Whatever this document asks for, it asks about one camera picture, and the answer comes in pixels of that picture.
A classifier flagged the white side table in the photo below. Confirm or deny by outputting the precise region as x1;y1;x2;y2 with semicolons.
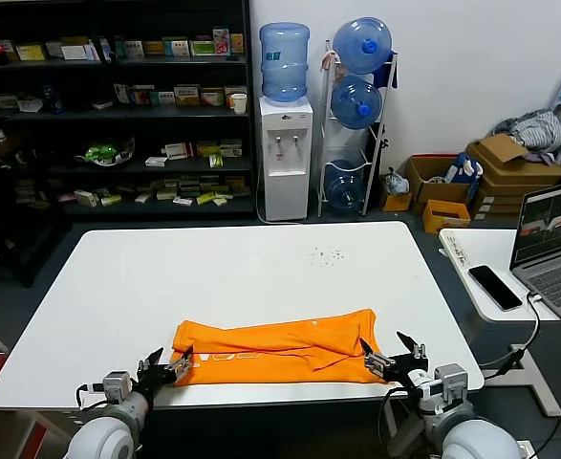
438;227;561;418

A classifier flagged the small yellow box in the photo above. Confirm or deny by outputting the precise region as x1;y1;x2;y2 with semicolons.
380;189;413;213

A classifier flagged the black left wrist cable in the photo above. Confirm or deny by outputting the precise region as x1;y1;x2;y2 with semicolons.
75;382;107;411

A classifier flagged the grey plastic bag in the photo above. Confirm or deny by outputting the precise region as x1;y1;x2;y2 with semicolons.
382;167;411;196

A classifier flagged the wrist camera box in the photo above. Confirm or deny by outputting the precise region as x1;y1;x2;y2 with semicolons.
100;371;133;406
432;362;474;408

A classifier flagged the green plastic bag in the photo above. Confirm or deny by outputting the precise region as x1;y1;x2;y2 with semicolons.
84;142;119;164

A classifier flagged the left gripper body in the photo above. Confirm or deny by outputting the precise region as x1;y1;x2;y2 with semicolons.
134;365;176;401

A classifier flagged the grey laptop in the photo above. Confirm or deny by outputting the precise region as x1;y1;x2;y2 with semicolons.
508;179;561;335

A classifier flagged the orange yellow cardboard box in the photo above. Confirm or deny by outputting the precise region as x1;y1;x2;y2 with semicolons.
421;198;473;235

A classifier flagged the pile of grey clothes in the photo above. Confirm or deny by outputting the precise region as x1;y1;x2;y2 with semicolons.
492;108;561;154

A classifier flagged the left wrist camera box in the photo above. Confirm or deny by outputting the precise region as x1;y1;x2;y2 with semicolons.
100;371;133;406

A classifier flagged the blue water jug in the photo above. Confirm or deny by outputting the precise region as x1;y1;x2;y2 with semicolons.
324;160;366;216
331;75;384;131
332;16;396;76
259;21;312;107

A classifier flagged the blue white bag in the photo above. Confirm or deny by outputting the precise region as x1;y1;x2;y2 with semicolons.
444;151;485;187

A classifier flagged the black laptop cable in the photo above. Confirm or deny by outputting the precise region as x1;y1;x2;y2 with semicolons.
479;290;544;382

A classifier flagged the black smartphone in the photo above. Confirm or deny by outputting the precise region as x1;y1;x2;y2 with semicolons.
467;264;525;313

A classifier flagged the white water dispenser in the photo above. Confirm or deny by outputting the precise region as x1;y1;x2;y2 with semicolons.
259;95;314;222

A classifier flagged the white yellow medicine box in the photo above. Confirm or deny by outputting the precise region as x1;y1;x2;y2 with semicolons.
224;85;248;108

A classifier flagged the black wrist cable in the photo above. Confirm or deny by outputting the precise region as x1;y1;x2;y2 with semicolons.
378;386;409;459
75;382;107;411

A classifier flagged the dark bowl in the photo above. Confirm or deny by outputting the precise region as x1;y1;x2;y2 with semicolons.
75;136;138;169

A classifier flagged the white jug rack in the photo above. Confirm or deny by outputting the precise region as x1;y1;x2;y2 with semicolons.
316;38;400;219

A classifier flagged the large cardboard box open flap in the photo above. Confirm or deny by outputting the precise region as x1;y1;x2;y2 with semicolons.
465;132;561;186

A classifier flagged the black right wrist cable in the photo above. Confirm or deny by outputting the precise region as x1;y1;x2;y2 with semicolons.
378;386;409;459

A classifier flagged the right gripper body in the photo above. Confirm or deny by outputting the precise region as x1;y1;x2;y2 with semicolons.
383;353;430;391

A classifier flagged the dark blue cloth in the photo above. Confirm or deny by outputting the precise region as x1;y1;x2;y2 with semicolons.
374;50;400;90

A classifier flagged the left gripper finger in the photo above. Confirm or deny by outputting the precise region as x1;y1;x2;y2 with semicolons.
162;346;195;382
137;347;165;377

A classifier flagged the orange t-shirt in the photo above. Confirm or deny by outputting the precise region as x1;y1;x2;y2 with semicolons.
171;308;387;387

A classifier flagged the pink blue tall box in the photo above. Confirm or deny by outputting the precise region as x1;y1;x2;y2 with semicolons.
212;27;232;56

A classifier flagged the black shelf unit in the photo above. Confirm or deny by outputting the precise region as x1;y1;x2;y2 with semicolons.
0;0;257;222

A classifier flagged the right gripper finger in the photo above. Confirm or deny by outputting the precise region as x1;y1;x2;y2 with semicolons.
358;338;396;382
396;330;428;367

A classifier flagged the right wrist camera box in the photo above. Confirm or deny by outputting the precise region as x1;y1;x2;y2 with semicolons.
432;362;474;408

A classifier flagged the open brown cardboard box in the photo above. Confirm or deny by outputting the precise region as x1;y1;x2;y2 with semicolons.
405;153;472;206

